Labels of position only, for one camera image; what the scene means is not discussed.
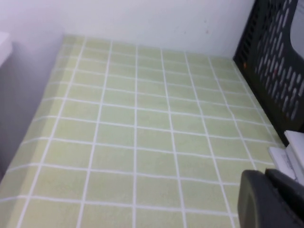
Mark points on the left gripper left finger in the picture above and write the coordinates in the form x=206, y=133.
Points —
x=251, y=202

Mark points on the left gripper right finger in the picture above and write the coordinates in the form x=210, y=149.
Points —
x=289, y=197

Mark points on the plain white book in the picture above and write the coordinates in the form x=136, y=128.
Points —
x=282, y=159

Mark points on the white robot title book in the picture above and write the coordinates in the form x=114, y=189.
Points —
x=297, y=142

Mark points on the black plastic book holder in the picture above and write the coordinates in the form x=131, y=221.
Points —
x=280, y=123

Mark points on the green checked tablecloth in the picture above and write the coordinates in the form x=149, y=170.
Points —
x=142, y=130

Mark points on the white furniture edge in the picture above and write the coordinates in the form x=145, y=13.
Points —
x=4, y=47

